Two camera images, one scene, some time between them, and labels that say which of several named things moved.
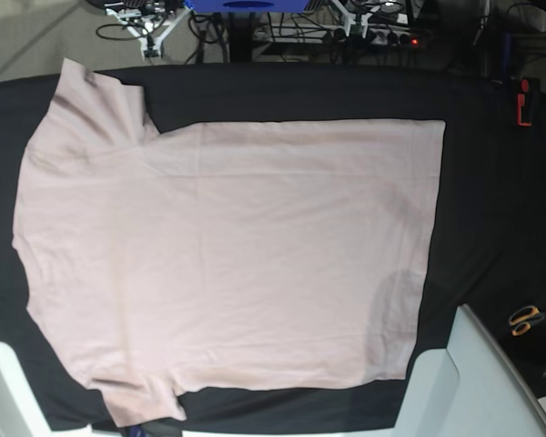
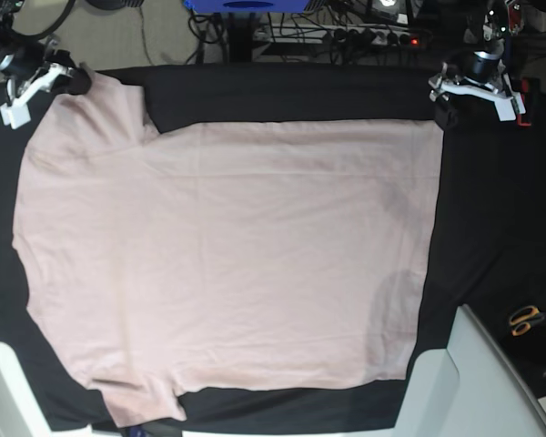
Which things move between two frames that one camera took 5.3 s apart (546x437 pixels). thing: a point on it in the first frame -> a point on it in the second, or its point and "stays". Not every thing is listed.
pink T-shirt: x=222 y=256 stays
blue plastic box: x=247 y=6 stays
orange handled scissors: x=522 y=319 stays
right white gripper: x=349 y=18 -> x=509 y=102
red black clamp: x=528 y=101 stays
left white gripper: x=152 y=35 -> x=14 y=113
